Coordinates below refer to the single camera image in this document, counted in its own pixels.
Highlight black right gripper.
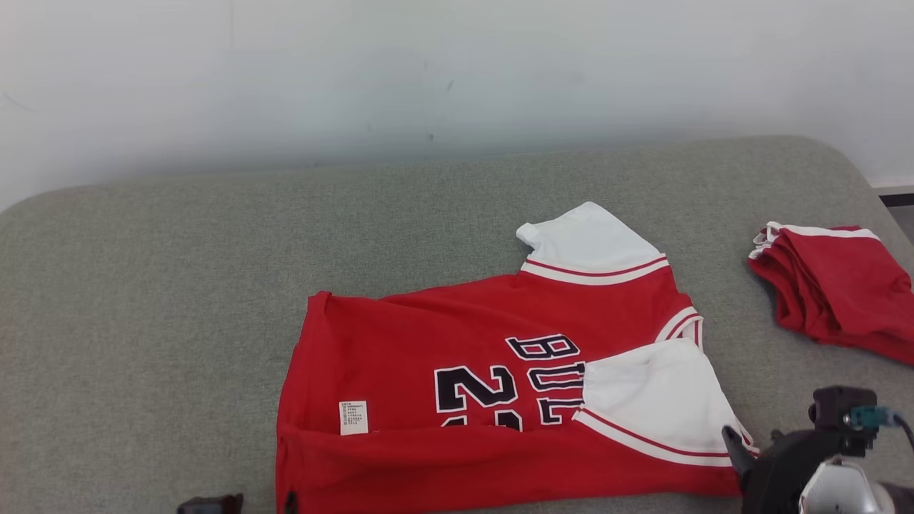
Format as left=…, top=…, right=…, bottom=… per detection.
left=721, top=425, right=847, bottom=514

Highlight red basketball jersey white sleeves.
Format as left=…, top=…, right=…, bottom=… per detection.
left=275, top=201, right=761, bottom=514

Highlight red shorts with white trim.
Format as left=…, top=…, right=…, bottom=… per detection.
left=748, top=221, right=914, bottom=367

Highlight grey fabric sofa cushion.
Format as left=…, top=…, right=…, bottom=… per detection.
left=0, top=136, right=914, bottom=514

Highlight black right cable teal plug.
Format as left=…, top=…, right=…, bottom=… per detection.
left=848, top=405, right=914, bottom=454

